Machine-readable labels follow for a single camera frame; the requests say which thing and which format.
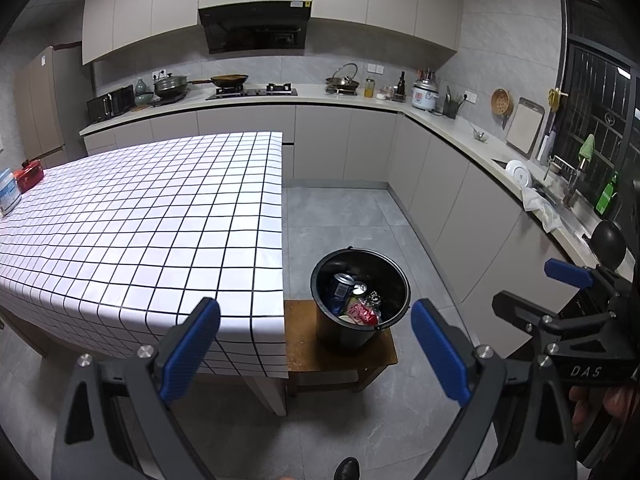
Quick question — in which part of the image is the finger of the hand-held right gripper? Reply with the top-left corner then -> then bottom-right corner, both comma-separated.
545,259 -> 622,302
492,291 -> 552,337

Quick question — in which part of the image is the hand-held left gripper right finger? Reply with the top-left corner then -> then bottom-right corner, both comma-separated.
411,298 -> 578,480

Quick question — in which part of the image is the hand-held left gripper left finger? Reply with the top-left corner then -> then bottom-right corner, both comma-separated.
50,297 -> 222,480

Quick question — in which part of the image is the pink plastic bag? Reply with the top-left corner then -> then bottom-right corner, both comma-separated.
345,297 -> 381,327

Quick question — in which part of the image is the black bucket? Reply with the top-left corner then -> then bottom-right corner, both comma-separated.
310,246 -> 412,353

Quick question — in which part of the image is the crushed blue soda can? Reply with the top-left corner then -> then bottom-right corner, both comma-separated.
327,272 -> 368,301

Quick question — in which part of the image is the person's right hand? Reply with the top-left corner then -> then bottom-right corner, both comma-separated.
570,385 -> 627,437

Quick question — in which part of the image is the white dish cloth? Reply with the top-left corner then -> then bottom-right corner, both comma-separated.
522,185 -> 566,233

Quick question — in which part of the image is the green bottle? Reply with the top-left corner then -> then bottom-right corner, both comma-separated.
595,172 -> 618,218

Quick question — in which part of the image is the steel faucet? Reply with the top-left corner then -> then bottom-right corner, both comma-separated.
562,160 -> 586,208

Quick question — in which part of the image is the wooden stool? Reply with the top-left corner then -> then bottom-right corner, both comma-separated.
284,299 -> 399,395

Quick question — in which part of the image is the white plate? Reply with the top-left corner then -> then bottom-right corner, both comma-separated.
505,159 -> 531,188

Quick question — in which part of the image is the white cutting board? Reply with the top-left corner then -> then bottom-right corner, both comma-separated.
505,97 -> 546,155

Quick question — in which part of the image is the person's right shoe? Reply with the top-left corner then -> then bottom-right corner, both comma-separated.
332,456 -> 361,480

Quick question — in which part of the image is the bamboo strainer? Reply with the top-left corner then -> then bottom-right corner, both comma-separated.
491,88 -> 513,131

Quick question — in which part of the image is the dark barred window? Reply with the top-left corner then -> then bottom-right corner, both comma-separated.
550,0 -> 640,221

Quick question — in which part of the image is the black utensil holder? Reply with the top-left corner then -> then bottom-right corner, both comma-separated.
442,86 -> 466,120

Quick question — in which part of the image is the white rice cooker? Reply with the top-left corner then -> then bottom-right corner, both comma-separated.
411,81 -> 441,111

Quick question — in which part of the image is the small red pot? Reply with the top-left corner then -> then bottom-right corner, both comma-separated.
14,159 -> 45,193

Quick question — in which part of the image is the blue white container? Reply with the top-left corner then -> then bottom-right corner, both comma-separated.
0,167 -> 23,217

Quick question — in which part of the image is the black microwave oven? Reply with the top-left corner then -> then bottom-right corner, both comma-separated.
86,84 -> 137,124

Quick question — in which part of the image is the green ceramic jar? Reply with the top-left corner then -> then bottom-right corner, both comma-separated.
134,78 -> 156,107

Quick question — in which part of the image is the black gas stove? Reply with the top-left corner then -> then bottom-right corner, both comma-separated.
206,82 -> 299,100

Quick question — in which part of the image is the grey pot with lid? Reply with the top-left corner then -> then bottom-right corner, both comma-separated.
152,72 -> 192,101

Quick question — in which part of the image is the black wok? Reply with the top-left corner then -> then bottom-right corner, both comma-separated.
191,74 -> 249,88

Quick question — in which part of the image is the beige refrigerator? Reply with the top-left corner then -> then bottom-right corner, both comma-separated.
14,46 -> 86,171

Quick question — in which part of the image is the black range hood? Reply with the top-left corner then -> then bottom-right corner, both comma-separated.
198,0 -> 313,55

